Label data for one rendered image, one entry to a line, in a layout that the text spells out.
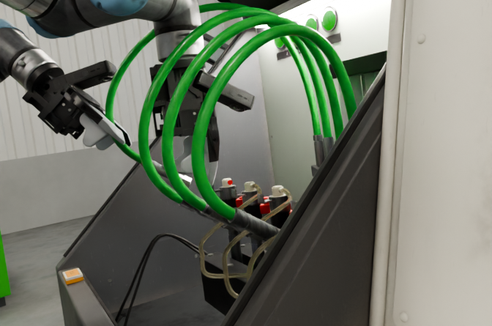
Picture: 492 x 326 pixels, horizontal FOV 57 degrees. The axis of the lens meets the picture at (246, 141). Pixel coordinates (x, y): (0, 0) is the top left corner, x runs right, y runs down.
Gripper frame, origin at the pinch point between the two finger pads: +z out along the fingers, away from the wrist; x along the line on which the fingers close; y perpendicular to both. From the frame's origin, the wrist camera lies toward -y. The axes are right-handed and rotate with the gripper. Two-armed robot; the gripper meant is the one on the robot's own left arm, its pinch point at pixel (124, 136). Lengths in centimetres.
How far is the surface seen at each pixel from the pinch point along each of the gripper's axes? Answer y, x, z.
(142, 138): -4.3, 18.8, 10.3
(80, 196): 198, -562, -239
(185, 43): -18.1, 17.0, 5.3
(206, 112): -12.5, 30.4, 18.6
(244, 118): -18.1, -33.9, 6.3
